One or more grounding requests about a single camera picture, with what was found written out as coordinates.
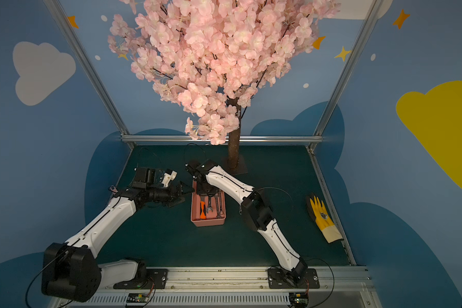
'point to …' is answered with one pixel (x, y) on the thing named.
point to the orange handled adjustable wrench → (203, 215)
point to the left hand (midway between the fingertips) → (190, 192)
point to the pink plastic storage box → (211, 219)
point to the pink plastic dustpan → (113, 188)
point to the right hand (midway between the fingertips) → (208, 191)
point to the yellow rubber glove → (317, 210)
